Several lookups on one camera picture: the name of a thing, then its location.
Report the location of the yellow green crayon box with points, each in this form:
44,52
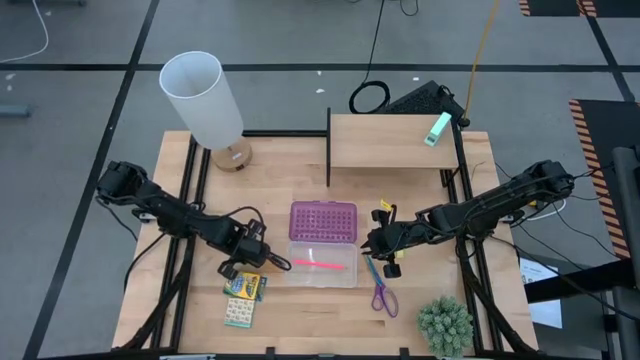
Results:
245,286

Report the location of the grey metal stand post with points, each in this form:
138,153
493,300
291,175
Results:
627,200

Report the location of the mint green stapler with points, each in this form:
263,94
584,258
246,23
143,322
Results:
438,129

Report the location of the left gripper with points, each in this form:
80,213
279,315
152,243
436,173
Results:
250,250

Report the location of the white paper sheet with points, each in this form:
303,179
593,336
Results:
542,300

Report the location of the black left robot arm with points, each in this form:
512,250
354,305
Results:
165,210

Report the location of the black computer box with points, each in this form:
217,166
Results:
420,100

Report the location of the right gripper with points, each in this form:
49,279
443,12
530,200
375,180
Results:
395,237

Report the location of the white lamp wooden base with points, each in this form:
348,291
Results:
200,95

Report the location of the artificial green plant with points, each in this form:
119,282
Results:
445,327

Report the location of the wooden shelf black legs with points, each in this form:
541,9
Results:
385,142

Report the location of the black mat hazard stripe edge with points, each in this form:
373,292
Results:
555,6
612,125

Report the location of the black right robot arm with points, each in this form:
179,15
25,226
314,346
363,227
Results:
500,205

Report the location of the black aluminium frame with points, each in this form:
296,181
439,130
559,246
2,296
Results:
176,295
480,290

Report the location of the clear pencil case purple lid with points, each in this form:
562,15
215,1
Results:
322,222

